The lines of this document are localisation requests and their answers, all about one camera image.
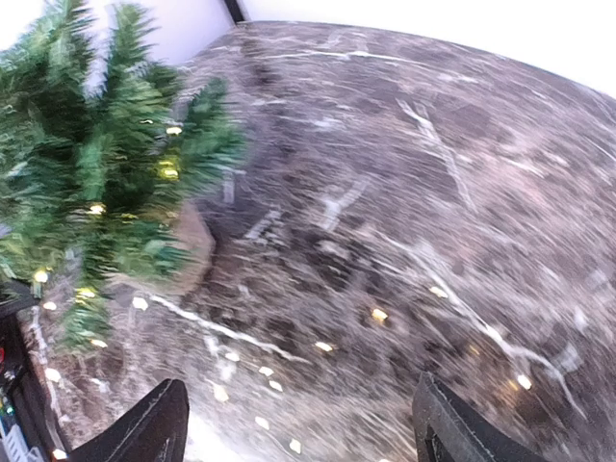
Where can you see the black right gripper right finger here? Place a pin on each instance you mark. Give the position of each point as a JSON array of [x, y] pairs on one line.
[[446, 428]]

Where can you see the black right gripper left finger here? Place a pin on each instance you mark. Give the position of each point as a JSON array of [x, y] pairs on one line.
[[154, 429]]

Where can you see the small green christmas tree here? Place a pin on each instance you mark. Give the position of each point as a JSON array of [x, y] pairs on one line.
[[93, 178]]

